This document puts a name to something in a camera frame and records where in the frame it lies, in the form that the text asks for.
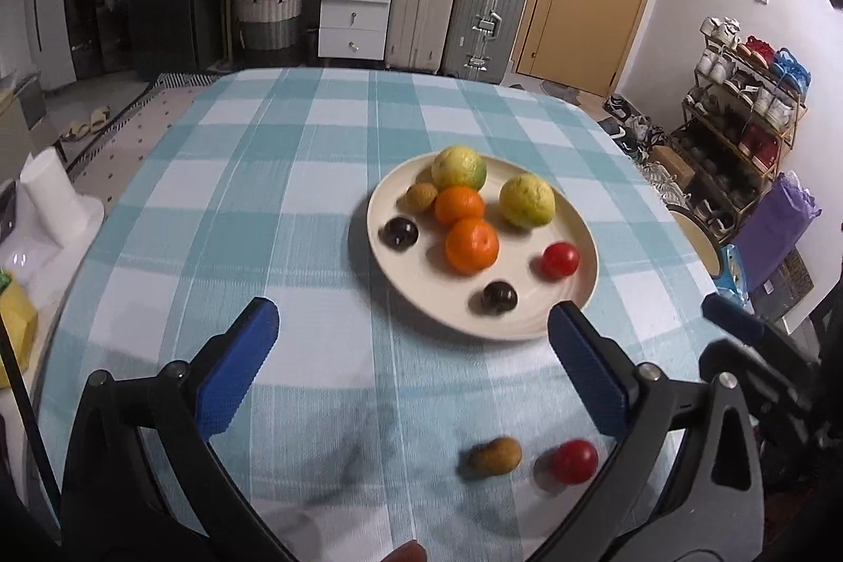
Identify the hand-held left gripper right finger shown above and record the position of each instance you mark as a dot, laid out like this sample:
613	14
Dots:
586	368

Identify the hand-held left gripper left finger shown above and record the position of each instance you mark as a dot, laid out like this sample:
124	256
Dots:
237	368

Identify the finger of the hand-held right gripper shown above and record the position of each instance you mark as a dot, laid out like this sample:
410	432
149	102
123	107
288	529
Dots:
731	315
751	377

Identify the cream round plate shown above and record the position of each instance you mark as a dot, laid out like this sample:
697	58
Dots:
527	298

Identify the red tomato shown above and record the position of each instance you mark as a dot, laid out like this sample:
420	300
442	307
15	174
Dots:
560	260
574	461

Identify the dark purple plum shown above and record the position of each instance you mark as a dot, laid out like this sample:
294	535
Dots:
400	233
498	297

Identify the tan smooth round fruit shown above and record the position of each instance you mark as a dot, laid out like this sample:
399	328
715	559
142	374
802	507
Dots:
495	456

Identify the orange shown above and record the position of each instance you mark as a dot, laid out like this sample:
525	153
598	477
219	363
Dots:
471	246
459	205

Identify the brown spotted round fruit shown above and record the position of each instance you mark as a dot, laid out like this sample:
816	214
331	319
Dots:
420	197

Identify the person's left hand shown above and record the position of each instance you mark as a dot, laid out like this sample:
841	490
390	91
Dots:
407	553

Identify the blue container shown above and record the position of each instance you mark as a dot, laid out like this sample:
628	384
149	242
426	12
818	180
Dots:
734	272

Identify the purple bag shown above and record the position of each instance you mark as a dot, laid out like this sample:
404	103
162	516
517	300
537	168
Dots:
777	226

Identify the cardboard box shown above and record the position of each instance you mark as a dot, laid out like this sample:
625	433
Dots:
672	164

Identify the teal checked tablecloth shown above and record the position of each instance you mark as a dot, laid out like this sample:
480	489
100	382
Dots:
263	206

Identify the wooden shoe rack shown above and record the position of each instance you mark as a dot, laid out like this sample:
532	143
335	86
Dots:
793	114

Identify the sneakers on floor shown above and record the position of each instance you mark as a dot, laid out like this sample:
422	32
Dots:
625	124

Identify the shoe rack with shoes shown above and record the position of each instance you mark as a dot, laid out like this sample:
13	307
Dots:
751	94

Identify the yellow object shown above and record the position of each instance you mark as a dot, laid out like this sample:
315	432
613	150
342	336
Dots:
16	325

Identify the greenish yellow lemon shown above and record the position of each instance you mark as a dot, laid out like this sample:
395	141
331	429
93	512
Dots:
459	167

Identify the white paper roll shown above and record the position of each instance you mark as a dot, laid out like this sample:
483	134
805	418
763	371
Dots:
49	193

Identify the patterned floor rug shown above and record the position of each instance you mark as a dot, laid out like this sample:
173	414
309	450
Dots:
132	127

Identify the beige slipper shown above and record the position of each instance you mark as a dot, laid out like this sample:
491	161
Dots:
74	130
97	117

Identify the woven laundry basket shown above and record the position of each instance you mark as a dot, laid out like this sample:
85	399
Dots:
269	19

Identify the silver suitcase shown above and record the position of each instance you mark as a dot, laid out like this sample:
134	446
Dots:
484	19

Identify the cream suitcase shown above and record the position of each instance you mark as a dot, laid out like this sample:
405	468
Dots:
421	2

